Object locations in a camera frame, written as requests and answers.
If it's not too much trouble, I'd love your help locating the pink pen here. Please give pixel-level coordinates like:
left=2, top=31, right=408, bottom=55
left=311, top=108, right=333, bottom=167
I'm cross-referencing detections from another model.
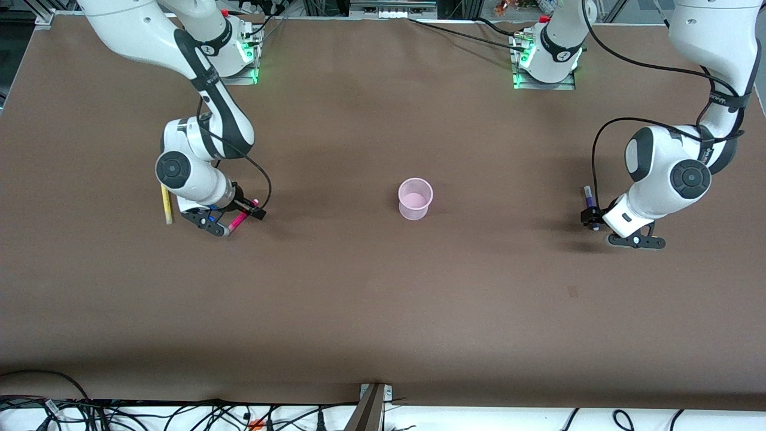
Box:
left=227, top=199, right=260, bottom=233

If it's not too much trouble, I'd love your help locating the purple pen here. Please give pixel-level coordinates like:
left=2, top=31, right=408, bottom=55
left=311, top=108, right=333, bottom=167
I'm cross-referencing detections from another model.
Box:
left=584, top=186, right=599, bottom=232

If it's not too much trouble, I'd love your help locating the pink translucent cup holder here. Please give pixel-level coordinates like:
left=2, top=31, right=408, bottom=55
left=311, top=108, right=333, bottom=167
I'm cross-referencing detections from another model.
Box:
left=398, top=177, right=434, bottom=221

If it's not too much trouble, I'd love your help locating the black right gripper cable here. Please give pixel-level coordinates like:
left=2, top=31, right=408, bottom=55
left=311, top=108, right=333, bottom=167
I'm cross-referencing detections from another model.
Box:
left=196, top=99, right=272, bottom=211

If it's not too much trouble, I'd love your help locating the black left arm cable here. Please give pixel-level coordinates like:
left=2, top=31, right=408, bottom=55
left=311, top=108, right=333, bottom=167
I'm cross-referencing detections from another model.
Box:
left=582, top=0, right=749, bottom=210

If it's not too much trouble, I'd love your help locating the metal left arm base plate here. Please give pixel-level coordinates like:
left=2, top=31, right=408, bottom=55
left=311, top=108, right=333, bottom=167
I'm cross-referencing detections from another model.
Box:
left=510, top=33, right=576, bottom=90

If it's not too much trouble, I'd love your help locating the short black cable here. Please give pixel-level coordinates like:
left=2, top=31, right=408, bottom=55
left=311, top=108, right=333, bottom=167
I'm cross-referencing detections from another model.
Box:
left=476, top=17, right=522, bottom=39

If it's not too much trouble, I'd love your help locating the long black cable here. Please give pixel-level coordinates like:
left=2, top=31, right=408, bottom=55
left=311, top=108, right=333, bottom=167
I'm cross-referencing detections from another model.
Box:
left=409, top=17, right=530, bottom=53

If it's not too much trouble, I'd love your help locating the metal table bracket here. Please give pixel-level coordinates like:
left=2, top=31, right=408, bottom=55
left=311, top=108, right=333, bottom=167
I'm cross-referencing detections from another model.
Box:
left=344, top=383, right=394, bottom=431

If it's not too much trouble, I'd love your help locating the aluminium frame rail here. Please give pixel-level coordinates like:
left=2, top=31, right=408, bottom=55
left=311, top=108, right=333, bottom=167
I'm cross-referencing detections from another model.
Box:
left=350, top=0, right=437, bottom=19

